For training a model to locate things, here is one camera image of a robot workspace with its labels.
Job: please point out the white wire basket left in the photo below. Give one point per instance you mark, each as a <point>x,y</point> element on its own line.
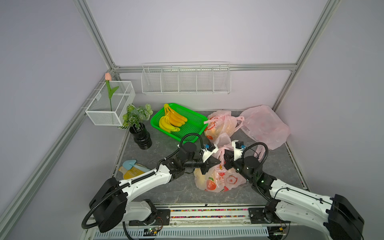
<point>98,109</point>

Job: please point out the green potted plant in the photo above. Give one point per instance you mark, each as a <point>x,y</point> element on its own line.
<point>135,116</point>

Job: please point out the black plant vase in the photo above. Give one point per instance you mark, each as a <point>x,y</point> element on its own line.
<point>141,136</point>

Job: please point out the plain pink plastic bag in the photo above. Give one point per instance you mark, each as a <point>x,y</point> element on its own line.
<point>262,124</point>

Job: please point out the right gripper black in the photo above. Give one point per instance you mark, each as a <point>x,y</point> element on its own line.
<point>229,163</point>

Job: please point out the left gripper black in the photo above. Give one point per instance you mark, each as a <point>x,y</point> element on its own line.
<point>205,164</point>

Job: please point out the green plastic basket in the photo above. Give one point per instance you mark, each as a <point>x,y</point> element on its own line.
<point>195,124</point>

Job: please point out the pink artificial tulip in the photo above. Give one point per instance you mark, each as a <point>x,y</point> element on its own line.
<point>111,91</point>

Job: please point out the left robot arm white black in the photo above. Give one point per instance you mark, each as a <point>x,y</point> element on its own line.
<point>115,200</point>

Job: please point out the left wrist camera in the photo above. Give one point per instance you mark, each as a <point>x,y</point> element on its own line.
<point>208,150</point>

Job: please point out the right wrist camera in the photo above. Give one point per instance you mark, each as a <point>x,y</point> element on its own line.
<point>238,147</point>

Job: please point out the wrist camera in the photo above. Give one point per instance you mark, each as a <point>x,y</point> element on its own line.
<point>238,147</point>
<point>208,150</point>

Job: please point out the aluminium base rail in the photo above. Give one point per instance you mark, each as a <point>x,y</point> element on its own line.
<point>219,222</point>

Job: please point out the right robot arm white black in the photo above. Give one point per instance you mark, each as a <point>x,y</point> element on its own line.
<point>334,216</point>

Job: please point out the yellow white work glove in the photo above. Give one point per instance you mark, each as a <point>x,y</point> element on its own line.
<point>135,171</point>

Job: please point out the printed pink plastic bag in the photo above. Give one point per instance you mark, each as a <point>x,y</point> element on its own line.
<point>218,179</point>
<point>222,122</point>

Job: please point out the white wire shelf back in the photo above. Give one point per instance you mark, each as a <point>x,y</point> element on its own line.
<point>186,78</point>

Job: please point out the yellow banana bunch in basket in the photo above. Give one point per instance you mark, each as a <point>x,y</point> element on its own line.
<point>172,120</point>

